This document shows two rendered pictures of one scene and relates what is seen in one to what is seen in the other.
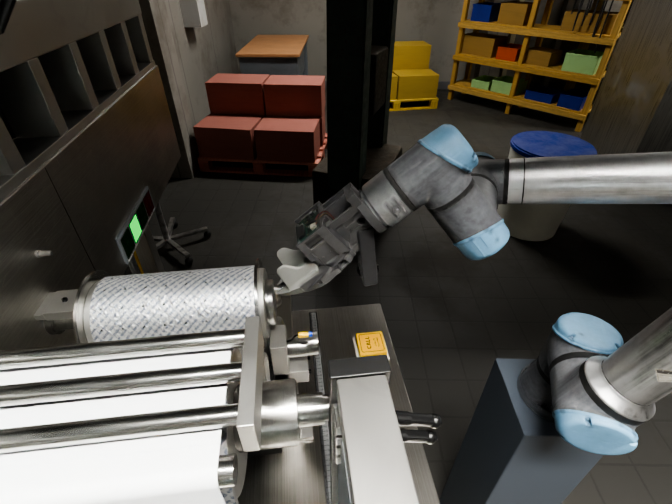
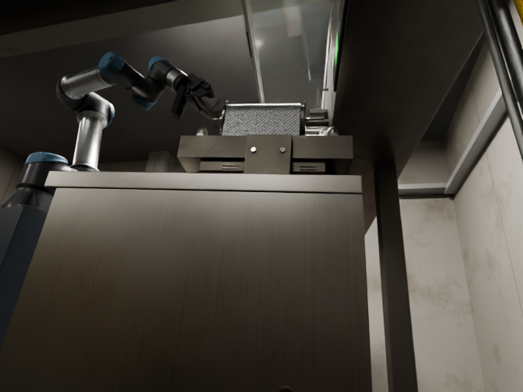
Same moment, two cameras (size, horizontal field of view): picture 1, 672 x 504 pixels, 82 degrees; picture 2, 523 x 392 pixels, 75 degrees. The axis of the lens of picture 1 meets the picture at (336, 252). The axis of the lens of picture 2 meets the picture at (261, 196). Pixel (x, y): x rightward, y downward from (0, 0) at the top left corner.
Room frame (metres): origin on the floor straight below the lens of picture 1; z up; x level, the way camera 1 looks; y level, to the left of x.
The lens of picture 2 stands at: (1.34, 0.49, 0.59)
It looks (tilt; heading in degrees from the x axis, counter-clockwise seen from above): 23 degrees up; 195
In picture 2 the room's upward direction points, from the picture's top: 4 degrees clockwise
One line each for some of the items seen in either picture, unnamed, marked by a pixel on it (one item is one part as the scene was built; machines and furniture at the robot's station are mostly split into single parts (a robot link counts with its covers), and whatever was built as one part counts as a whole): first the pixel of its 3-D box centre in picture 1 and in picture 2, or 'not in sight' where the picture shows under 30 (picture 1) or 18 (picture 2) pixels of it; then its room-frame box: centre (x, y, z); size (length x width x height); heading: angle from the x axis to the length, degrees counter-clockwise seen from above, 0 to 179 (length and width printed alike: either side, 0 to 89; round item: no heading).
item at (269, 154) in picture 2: not in sight; (268, 156); (0.71, 0.33, 0.96); 0.10 x 0.03 x 0.11; 97
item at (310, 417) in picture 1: (327, 407); not in sight; (0.22, 0.01, 1.33); 0.06 x 0.03 x 0.03; 97
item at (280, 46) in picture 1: (278, 76); not in sight; (5.72, 0.79, 0.41); 1.46 x 0.75 x 0.81; 179
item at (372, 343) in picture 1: (371, 345); not in sight; (0.65, -0.09, 0.91); 0.07 x 0.07 x 0.02; 7
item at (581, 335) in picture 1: (579, 350); (45, 173); (0.51, -0.50, 1.07); 0.13 x 0.12 x 0.14; 160
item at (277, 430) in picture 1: (268, 414); not in sight; (0.21, 0.07, 1.33); 0.06 x 0.06 x 0.06; 7
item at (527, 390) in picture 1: (559, 381); (31, 204); (0.51, -0.50, 0.95); 0.15 x 0.15 x 0.10
